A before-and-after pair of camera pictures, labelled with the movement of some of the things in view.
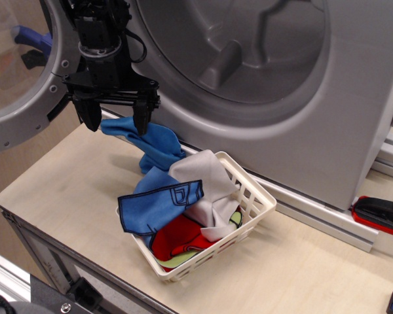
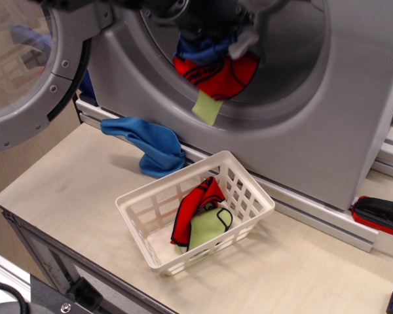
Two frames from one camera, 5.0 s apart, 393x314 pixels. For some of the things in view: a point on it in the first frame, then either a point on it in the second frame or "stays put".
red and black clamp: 386,214 stays put
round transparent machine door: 31,44 stays put
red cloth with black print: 182,235 to 223,79
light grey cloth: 220,193 to 250,36
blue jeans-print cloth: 158,195 to 200,50
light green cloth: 173,260 to 206,108
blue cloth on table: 159,146 stays put
